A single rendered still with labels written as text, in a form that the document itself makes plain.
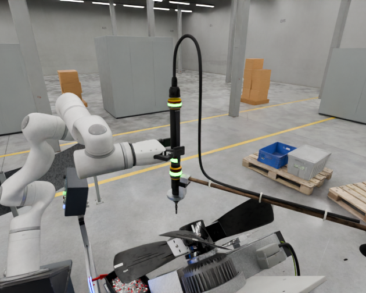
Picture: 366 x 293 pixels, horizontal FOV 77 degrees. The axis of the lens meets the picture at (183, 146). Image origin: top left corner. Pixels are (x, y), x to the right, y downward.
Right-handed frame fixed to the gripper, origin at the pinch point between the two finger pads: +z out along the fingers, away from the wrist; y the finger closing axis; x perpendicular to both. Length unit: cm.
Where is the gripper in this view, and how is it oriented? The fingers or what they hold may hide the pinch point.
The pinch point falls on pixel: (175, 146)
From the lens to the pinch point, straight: 78.3
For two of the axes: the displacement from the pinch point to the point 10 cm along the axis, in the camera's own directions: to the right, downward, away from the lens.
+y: 4.5, 3.6, -8.2
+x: 0.0, -9.2, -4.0
